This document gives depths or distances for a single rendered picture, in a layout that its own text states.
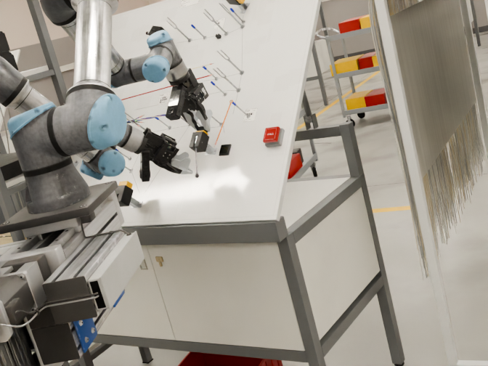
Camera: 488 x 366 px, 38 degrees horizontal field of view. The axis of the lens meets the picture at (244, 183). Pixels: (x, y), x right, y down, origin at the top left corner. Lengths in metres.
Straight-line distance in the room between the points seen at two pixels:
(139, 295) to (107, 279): 1.24
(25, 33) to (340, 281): 10.73
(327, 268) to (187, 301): 0.51
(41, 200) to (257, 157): 0.83
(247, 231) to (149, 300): 0.62
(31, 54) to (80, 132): 11.12
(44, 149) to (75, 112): 0.11
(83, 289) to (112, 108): 0.43
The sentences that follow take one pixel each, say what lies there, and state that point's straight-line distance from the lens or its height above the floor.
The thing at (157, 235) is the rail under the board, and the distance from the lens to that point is 2.39.
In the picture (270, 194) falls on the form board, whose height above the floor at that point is 0.93.
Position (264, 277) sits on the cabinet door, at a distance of 2.25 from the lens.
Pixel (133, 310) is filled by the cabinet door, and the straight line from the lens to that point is 2.71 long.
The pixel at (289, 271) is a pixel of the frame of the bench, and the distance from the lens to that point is 2.19.
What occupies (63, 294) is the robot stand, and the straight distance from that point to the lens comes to 1.42.
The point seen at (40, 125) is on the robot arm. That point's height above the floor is 1.36.
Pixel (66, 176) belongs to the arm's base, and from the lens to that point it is 1.67.
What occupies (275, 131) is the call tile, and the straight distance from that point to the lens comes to 2.20.
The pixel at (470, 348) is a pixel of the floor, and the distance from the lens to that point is 2.97.
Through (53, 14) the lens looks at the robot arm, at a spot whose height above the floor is 1.59.
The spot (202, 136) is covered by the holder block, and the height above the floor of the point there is 1.12.
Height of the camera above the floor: 1.50
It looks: 14 degrees down
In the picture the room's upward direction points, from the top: 15 degrees counter-clockwise
